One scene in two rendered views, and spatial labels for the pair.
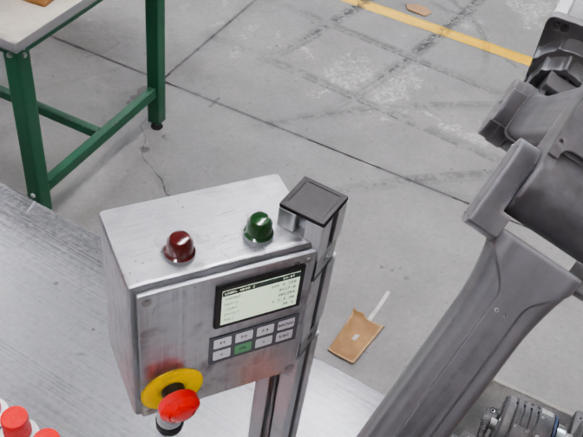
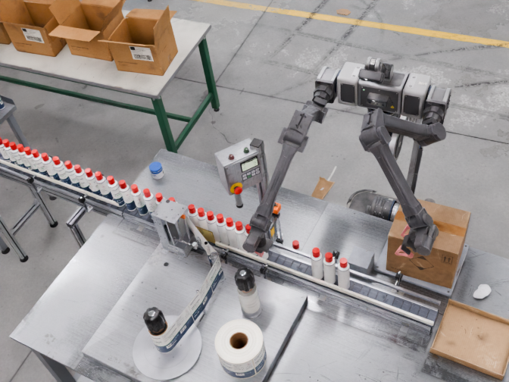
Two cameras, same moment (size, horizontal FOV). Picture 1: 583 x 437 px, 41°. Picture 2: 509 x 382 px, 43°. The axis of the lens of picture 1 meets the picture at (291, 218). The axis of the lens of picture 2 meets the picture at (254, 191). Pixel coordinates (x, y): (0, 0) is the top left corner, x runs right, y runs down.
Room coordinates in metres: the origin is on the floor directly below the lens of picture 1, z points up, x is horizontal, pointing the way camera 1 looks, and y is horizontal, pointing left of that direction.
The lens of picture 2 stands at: (-1.40, -0.34, 3.39)
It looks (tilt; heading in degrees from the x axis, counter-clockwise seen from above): 49 degrees down; 11
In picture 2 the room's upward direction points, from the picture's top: 10 degrees counter-clockwise
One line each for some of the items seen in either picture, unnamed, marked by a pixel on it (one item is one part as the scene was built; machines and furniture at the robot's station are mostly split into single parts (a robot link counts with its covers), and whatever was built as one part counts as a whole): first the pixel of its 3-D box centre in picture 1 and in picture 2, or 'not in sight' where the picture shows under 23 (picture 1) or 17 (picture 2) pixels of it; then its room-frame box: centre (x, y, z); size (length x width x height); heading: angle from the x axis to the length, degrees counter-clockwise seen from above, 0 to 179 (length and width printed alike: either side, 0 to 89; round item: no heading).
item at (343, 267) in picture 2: not in sight; (343, 273); (0.17, -0.36, 0.98); 0.05 x 0.05 x 0.20
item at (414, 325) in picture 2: not in sight; (266, 259); (0.34, 0.00, 0.85); 1.65 x 0.11 x 0.05; 65
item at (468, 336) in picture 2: not in sight; (474, 337); (-0.07, -0.90, 0.85); 0.30 x 0.26 x 0.04; 65
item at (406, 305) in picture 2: not in sight; (265, 259); (0.34, 0.00, 0.86); 1.65 x 0.08 x 0.04; 65
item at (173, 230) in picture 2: not in sight; (175, 227); (0.44, 0.43, 1.01); 0.14 x 0.13 x 0.26; 65
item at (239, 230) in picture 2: not in sight; (241, 236); (0.39, 0.11, 0.98); 0.05 x 0.05 x 0.20
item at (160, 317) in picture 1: (206, 298); (239, 167); (0.47, 0.07, 1.38); 0.17 x 0.10 x 0.19; 120
